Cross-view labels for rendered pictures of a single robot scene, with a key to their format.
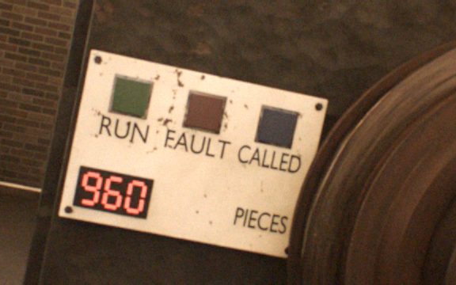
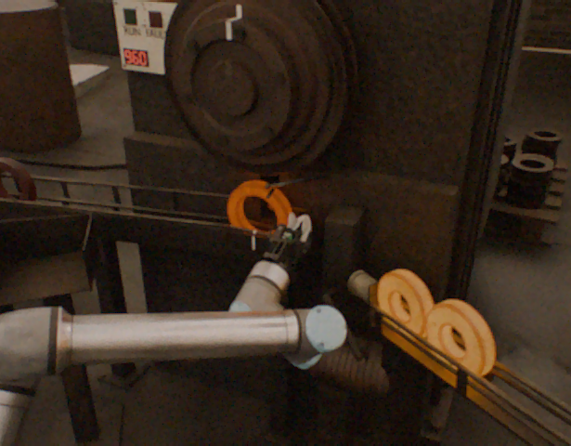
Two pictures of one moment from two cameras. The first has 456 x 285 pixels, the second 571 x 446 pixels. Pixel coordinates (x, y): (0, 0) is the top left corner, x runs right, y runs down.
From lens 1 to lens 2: 120 cm
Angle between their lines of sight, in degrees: 38
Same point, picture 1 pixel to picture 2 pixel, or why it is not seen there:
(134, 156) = (138, 42)
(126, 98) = (128, 18)
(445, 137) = (189, 26)
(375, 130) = (174, 25)
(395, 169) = (177, 41)
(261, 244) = not seen: hidden behind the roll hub
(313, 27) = not seen: outside the picture
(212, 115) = (157, 20)
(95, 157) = (126, 44)
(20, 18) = not seen: outside the picture
